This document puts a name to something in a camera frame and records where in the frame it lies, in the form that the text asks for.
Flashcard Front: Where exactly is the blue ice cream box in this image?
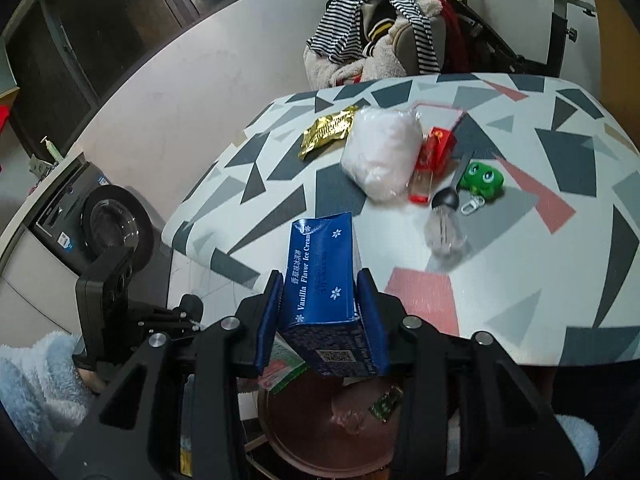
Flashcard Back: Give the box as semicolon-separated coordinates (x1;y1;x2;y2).
276;212;385;379

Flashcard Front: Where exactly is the person's left forearm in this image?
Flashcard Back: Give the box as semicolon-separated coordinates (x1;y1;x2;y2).
0;331;103;461

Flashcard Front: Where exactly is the brown round trash bin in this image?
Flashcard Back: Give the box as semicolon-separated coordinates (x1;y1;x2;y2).
256;372;453;472

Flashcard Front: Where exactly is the small green wrapper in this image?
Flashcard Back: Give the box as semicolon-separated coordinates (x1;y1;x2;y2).
368;386;404;424

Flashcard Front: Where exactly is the black white striped shirt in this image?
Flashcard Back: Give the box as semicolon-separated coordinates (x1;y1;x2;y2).
306;0;442;76

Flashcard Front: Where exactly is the wooden door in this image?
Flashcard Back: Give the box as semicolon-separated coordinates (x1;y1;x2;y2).
582;0;640;107

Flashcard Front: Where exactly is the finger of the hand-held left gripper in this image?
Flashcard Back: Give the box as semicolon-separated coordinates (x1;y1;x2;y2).
142;320;207;342
129;294;205;323

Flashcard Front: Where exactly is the white pink plastic bag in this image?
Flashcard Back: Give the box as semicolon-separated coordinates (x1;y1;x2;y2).
340;107;424;204

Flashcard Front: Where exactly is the grey washing machine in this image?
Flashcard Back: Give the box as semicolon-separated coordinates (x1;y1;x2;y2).
27;152;174;287

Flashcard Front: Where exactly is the clear crumpled plastic bag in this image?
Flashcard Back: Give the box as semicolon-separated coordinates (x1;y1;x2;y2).
424;207;469;261

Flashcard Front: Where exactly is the dark glass sliding door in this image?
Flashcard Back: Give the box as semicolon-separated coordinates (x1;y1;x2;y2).
0;0;262;147

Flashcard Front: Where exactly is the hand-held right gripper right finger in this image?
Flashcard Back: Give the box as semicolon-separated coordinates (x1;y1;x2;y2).
356;269;587;480

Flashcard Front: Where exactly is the green frog keychain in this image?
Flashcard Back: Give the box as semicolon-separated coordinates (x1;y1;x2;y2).
460;160;507;217

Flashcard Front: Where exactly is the pink crumpled plastic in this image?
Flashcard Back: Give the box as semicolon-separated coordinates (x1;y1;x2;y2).
329;392;373;433

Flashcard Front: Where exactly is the geometric patterned tablecloth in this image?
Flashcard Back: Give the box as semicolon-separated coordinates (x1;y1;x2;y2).
161;72;640;367

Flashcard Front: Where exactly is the taupe chair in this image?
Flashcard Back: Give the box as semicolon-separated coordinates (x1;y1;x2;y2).
387;0;449;80

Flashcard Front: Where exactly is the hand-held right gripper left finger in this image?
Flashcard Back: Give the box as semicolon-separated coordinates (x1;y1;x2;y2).
55;270;286;480

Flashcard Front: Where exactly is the exercise bike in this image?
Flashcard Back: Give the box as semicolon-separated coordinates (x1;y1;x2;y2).
425;0;598;78

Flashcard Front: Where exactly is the red scarf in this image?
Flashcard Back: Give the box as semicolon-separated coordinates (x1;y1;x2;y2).
440;0;473;75

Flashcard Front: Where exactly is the red snack packet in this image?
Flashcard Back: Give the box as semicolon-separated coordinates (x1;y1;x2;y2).
409;126;459;204

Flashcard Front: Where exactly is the gold foil wrapper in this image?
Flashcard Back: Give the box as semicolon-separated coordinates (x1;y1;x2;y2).
298;104;361;161

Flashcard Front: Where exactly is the green white wrapper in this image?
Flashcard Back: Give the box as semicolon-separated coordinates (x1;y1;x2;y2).
260;337;309;392

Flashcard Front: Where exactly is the blue fleece pajama leg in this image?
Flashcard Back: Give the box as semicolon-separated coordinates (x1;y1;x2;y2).
552;412;601;462

